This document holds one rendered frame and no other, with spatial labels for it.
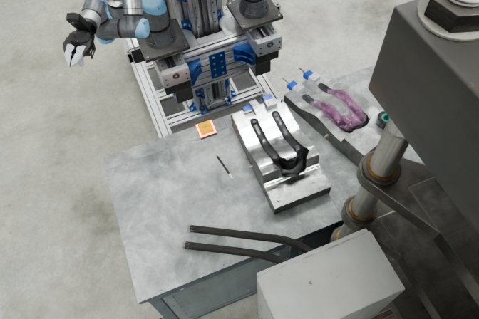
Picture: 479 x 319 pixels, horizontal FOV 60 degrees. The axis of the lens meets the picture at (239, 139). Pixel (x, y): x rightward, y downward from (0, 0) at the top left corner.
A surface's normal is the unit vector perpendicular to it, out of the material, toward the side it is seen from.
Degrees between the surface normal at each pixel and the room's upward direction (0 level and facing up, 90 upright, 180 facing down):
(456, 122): 90
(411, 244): 0
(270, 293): 0
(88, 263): 0
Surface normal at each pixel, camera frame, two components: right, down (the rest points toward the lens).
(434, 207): -0.04, -0.55
